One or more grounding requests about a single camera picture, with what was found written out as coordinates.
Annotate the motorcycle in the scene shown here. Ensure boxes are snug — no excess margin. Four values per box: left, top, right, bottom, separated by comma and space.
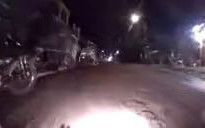
0, 46, 69, 96

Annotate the dark building with balcony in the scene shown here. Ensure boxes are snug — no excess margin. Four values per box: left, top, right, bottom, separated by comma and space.
23, 0, 82, 69

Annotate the pale roadside pavement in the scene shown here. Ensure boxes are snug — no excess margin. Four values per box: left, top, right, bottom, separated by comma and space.
174, 65, 205, 82

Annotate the brown dirt road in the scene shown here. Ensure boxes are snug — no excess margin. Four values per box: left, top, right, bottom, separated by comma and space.
0, 62, 205, 128

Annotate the street lamp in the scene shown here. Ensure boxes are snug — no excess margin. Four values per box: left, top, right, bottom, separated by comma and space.
129, 12, 142, 63

